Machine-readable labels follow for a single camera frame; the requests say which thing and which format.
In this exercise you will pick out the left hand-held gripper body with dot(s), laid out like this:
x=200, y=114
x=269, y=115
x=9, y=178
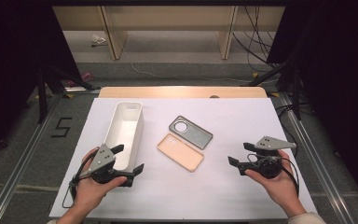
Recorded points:
x=103, y=158

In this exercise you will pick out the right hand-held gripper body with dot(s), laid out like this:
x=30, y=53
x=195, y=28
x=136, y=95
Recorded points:
x=265, y=161

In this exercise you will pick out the white storage box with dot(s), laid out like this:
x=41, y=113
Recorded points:
x=124, y=133

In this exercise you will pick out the grey phone case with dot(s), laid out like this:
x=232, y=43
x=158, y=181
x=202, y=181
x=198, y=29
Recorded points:
x=195, y=135

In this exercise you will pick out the peach phone case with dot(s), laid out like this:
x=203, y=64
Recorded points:
x=181, y=153

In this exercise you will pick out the person's right hand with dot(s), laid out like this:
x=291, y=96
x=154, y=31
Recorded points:
x=276, y=186

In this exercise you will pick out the person's left hand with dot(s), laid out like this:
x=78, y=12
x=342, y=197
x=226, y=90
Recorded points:
x=88, y=189

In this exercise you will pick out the white table mat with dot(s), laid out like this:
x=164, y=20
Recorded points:
x=205, y=186

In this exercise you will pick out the black metal stand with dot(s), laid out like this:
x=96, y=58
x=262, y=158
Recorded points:
x=43, y=93
x=296, y=93

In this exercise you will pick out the purple packet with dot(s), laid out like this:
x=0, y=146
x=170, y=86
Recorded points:
x=85, y=76

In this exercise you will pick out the light wooden table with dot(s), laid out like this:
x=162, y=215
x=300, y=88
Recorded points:
x=180, y=92

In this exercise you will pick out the crumpled white paper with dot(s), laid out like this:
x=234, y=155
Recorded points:
x=98, y=39

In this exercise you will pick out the black curtain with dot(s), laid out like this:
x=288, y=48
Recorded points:
x=15, y=62
x=341, y=77

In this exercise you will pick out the light wooden shelf unit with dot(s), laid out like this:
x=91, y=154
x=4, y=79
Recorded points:
x=167, y=17

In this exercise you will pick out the aluminium floor rail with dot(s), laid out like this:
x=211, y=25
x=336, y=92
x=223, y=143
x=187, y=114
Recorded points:
x=318, y=171
x=15, y=174

